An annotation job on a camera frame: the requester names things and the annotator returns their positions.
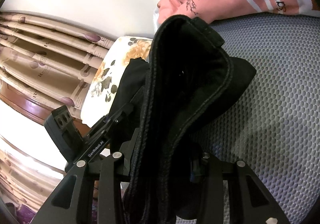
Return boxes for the black pants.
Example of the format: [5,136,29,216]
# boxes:
[110,15,256,223]

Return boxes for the floral pillow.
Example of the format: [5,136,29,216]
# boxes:
[80,36,152,127]

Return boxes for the beige curtain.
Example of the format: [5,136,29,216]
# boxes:
[1,13,113,118]

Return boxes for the grey mesh bed mat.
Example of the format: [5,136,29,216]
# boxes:
[206,13,319,223]

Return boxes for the brown wooden bed frame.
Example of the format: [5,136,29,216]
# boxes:
[0,80,111,151]

